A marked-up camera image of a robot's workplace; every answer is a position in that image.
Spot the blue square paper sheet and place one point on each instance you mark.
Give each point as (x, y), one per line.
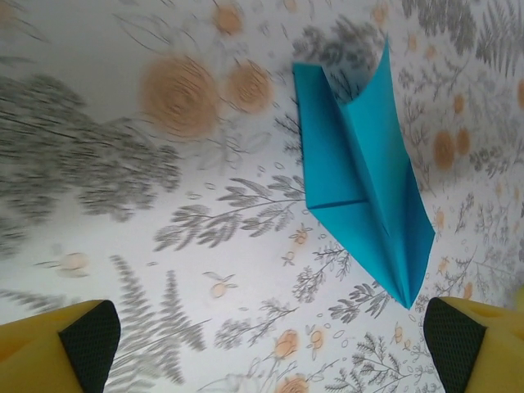
(368, 204)

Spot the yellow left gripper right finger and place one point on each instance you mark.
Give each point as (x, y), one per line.
(483, 356)

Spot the floral patterned table cover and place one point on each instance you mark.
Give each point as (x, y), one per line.
(163, 204)

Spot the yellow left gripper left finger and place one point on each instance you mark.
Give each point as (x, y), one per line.
(41, 356)

